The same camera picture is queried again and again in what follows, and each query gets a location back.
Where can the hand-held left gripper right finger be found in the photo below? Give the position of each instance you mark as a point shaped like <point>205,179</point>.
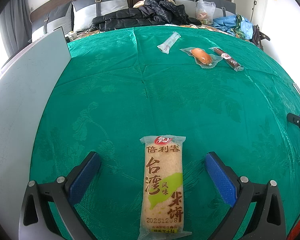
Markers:
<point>220,180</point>

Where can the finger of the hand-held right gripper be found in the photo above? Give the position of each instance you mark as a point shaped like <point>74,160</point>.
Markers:
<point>298,122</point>

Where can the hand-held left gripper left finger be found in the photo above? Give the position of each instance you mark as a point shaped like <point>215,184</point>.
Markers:
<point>85,177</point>

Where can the rice cracker packet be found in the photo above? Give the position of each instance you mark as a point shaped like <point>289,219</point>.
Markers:
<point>162,180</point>

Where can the green patterned cloth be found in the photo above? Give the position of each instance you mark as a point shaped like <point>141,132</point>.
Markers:
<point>115,92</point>

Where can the dark handbag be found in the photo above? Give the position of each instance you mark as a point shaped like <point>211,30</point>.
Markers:
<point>258,37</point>

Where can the brown sausage packet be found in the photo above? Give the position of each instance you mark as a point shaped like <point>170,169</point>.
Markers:
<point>227,58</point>

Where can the orange bun clear packet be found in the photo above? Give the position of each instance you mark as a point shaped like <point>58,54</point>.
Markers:
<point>201,56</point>

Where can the blue cloth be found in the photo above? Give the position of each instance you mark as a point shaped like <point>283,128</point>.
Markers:
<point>227,22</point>

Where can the clear plastic food bag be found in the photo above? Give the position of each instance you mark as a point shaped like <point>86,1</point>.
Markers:
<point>205,13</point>

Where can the patterned bedsheet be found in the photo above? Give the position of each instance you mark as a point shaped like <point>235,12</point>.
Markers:
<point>86,33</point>

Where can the clear tube packet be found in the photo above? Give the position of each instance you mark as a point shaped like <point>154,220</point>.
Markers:
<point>168,42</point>

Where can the grey curtain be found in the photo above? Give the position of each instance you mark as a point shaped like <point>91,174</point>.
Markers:
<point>13,22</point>

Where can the black puffer jacket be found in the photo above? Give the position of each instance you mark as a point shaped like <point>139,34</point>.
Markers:
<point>145,15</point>

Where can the beige cloth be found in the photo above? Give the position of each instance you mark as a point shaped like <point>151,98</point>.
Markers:
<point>140,3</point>

